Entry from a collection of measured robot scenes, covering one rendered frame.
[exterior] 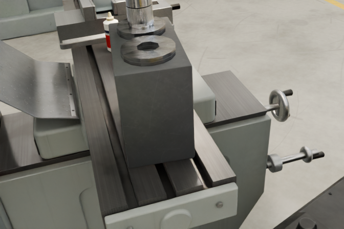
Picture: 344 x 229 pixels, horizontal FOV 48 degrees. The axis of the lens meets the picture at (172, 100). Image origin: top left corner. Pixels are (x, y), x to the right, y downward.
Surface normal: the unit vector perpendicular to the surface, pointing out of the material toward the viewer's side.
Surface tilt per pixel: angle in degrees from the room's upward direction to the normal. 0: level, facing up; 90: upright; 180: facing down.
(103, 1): 90
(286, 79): 0
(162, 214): 90
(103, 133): 0
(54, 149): 90
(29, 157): 0
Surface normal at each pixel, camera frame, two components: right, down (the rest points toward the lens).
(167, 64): -0.06, -0.84
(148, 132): 0.18, 0.52
